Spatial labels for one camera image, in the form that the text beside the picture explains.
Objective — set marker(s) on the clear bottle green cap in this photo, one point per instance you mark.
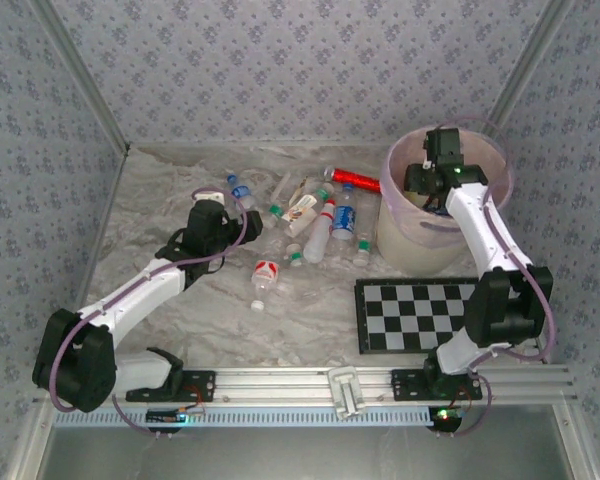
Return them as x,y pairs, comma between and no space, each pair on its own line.
275,211
296,257
362,250

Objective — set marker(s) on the small blue white label bottle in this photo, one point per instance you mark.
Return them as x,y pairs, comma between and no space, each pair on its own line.
241,191

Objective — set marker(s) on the clear bottle blue cap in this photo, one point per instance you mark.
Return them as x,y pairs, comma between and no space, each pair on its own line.
281,187

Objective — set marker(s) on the red white label clear bottle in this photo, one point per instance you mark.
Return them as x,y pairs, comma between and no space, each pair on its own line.
265,272

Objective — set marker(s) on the cream label bottle green cap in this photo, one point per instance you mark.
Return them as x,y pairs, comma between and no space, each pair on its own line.
302,207

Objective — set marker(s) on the blue script label bottle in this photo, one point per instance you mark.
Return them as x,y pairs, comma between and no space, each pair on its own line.
344,220

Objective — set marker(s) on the translucent pink plastic bin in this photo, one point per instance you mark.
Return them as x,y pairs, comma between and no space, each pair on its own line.
415,245

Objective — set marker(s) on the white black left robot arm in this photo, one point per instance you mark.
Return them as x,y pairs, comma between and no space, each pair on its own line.
130,300

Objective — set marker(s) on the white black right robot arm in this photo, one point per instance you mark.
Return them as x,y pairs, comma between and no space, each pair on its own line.
485,235

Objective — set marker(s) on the red glitter bottle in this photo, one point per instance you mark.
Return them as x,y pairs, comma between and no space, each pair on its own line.
355,180

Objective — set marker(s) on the black white checkerboard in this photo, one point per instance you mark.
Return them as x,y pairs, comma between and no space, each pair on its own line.
410,315

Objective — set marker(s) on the grey metal panel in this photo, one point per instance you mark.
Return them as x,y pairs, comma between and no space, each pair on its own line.
300,455

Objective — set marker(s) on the aluminium frame post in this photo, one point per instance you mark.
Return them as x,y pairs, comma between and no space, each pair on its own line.
534,50
84,75

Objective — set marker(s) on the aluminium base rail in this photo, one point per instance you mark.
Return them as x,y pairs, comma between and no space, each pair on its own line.
280,385

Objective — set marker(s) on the white clamp bracket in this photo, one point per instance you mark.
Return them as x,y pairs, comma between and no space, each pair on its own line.
346,390

